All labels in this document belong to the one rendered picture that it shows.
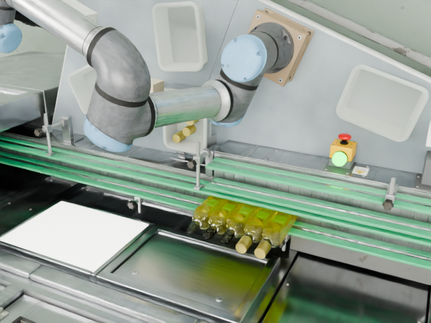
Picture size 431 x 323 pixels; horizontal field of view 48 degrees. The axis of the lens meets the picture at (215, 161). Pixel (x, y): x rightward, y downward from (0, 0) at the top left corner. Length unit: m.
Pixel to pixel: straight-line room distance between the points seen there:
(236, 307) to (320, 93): 0.71
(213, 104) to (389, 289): 0.78
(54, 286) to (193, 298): 0.42
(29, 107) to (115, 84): 1.16
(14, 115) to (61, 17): 1.03
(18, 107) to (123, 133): 1.08
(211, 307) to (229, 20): 0.90
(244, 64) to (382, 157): 0.57
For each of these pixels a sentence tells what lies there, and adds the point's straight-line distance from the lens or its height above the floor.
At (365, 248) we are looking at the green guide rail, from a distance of 1.52.
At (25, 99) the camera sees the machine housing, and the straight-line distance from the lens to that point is 2.12.
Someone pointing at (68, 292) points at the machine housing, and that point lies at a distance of 1.51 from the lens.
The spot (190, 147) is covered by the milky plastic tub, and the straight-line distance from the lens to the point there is 1.74.
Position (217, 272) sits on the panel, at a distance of 1.51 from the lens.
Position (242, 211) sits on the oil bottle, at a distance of 1.51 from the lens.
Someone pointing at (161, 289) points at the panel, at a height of 1.28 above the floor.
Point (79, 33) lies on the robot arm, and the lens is 1.08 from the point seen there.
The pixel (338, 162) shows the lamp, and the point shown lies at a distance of 1.52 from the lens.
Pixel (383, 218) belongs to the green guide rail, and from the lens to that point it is 1.51.
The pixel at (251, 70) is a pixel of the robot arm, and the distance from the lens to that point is 1.29.
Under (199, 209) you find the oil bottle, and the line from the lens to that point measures 1.52.
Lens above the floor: 2.25
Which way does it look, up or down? 56 degrees down
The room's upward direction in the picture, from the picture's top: 129 degrees counter-clockwise
